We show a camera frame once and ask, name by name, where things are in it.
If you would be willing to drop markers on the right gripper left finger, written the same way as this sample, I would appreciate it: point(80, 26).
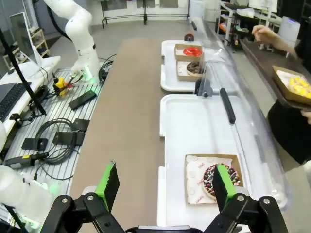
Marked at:
point(107, 189)

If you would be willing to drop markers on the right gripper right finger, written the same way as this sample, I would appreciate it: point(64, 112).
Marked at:
point(224, 189)

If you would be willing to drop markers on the brown cardboard donut box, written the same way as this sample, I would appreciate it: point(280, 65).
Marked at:
point(178, 53)
point(194, 179)
point(281, 82)
point(181, 72)

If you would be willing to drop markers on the yellow sprinkled donut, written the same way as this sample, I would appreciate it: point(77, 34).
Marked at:
point(300, 86)

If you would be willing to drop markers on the dark brown serving tray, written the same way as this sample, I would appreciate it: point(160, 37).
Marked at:
point(257, 60)

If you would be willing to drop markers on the person's right forearm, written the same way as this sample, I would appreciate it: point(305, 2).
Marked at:
point(291, 49)

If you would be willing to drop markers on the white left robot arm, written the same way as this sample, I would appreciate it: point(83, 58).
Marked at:
point(82, 36)

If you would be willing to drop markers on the chocolate donut with coloured sprinkles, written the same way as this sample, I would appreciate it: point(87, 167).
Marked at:
point(209, 177)

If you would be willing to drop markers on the person in black shirt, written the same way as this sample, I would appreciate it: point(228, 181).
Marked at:
point(289, 136)

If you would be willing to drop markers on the chocolate glazed donut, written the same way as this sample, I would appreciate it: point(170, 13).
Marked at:
point(194, 68)

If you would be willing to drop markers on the red glazed donut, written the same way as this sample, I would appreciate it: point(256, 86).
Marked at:
point(192, 51)

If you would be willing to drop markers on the person's left hand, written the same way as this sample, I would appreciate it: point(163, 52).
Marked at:
point(306, 114)

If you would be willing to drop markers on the person's right hand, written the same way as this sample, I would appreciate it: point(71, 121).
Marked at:
point(269, 37)

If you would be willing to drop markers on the small black mounting plate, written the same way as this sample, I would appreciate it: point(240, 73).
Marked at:
point(80, 124)

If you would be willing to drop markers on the white plastic display tray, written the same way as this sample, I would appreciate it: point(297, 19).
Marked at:
point(170, 82)
point(189, 121)

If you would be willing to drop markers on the flat black mounting plate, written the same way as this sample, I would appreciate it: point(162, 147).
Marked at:
point(34, 143)

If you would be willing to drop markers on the grey handheld enabling device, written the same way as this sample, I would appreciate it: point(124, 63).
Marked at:
point(22, 160)

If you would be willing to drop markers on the long black controller box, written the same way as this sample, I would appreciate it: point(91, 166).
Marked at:
point(82, 99)

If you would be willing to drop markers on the yellow emergency stop button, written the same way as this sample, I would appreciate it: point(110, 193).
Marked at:
point(59, 83)

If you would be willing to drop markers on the black keyboard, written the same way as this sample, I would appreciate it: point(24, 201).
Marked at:
point(11, 99)

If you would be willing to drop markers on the white computer desk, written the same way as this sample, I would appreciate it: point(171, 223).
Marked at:
point(29, 68)

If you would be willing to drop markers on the wooden shelf unit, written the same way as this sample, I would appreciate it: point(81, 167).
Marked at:
point(40, 43)

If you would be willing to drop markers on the background equipment cart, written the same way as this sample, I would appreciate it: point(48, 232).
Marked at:
point(240, 21)

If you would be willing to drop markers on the white air purifier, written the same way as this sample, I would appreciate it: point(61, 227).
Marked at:
point(291, 29)

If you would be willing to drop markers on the computer monitor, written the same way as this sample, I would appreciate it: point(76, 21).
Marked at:
point(24, 36)

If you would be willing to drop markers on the black camera pole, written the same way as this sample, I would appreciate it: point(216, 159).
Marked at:
point(22, 72)

